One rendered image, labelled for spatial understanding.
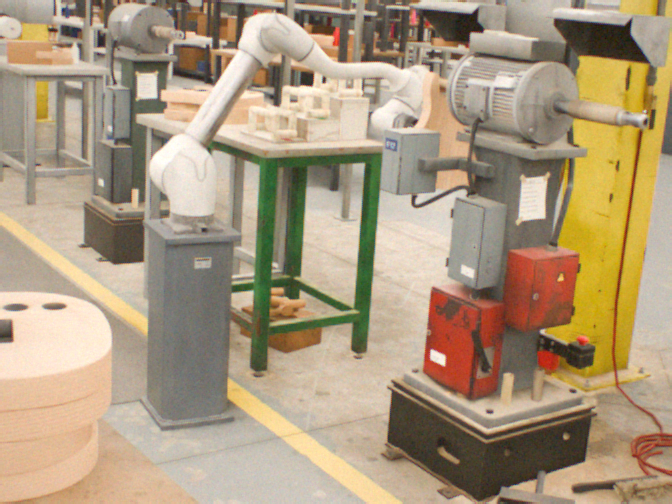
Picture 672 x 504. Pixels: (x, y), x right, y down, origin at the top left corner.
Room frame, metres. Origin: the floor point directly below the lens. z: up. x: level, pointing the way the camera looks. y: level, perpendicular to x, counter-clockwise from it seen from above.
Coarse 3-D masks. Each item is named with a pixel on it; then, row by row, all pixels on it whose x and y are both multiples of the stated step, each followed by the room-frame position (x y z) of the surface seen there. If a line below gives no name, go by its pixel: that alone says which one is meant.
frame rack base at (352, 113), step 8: (336, 96) 4.27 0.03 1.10; (320, 104) 4.29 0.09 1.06; (336, 104) 4.20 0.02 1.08; (344, 104) 4.19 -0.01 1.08; (352, 104) 4.21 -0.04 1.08; (360, 104) 4.24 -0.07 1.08; (336, 112) 4.20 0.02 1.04; (344, 112) 4.19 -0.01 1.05; (352, 112) 4.22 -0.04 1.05; (360, 112) 4.24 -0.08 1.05; (344, 120) 4.19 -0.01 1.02; (352, 120) 4.22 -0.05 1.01; (360, 120) 4.24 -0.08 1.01; (344, 128) 4.19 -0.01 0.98; (352, 128) 4.22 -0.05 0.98; (360, 128) 4.25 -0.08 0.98; (344, 136) 4.20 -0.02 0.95; (352, 136) 4.22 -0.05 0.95; (360, 136) 4.25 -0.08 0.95
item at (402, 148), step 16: (400, 128) 3.30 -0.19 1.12; (416, 128) 3.33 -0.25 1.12; (384, 144) 3.26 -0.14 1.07; (400, 144) 3.20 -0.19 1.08; (416, 144) 3.23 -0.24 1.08; (432, 144) 3.27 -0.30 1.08; (384, 160) 3.26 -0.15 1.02; (400, 160) 3.20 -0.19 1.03; (416, 160) 3.23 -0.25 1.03; (384, 176) 3.25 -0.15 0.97; (400, 176) 3.20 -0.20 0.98; (416, 176) 3.23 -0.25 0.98; (432, 176) 3.27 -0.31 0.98; (400, 192) 3.20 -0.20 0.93; (416, 192) 3.24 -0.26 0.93; (432, 192) 3.28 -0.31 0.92; (448, 192) 3.23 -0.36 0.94
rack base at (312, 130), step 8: (296, 112) 4.29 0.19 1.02; (280, 120) 4.23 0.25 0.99; (304, 120) 4.10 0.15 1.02; (312, 120) 4.09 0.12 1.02; (320, 120) 4.12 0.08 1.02; (328, 120) 4.14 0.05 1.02; (336, 120) 4.17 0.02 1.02; (280, 128) 4.23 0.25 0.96; (296, 128) 4.14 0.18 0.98; (304, 128) 4.09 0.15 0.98; (312, 128) 4.09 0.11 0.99; (320, 128) 4.12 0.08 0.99; (328, 128) 4.14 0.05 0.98; (336, 128) 4.17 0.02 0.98; (296, 136) 4.14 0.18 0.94; (304, 136) 4.09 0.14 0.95; (312, 136) 4.10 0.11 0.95; (320, 136) 4.12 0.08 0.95; (328, 136) 4.15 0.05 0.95; (336, 136) 4.17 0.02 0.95
